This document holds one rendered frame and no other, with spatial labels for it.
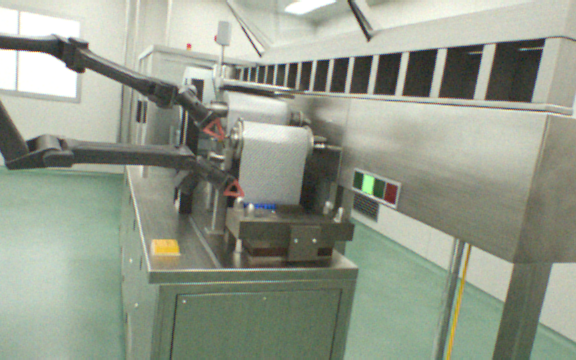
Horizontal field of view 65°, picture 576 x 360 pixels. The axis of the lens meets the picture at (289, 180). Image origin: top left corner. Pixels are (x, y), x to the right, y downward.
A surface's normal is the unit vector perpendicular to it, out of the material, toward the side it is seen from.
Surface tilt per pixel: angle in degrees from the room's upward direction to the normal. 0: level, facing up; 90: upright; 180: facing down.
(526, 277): 90
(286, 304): 90
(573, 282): 90
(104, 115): 90
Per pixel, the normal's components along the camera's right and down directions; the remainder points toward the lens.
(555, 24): -0.92, -0.07
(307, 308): 0.37, 0.21
